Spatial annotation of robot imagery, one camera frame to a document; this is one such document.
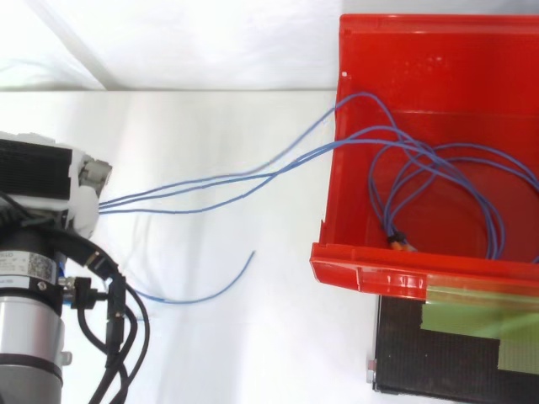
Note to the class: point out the black stand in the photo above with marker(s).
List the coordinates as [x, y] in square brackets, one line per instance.
[404, 349]

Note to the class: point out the red bin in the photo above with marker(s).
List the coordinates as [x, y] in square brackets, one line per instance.
[442, 54]

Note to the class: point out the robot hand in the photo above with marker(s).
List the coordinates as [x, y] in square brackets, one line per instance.
[38, 168]

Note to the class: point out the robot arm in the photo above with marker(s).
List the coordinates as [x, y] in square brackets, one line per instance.
[25, 320]

